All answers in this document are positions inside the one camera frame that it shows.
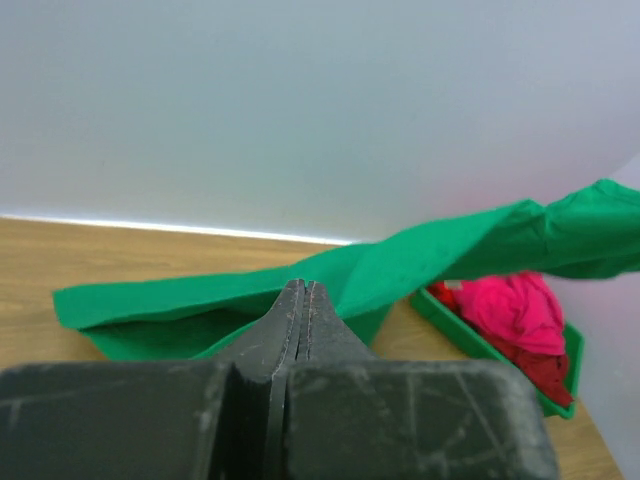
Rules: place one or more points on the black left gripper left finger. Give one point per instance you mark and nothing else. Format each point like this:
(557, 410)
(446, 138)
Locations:
(217, 418)

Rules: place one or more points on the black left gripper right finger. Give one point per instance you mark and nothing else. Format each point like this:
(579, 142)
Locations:
(352, 415)

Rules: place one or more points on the green t shirt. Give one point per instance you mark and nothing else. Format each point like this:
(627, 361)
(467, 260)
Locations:
(592, 233)

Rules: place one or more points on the green plastic bin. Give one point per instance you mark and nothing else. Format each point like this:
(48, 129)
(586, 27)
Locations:
(556, 378)

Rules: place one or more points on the pink t shirt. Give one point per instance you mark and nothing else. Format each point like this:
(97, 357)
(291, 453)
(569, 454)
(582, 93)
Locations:
(519, 309)

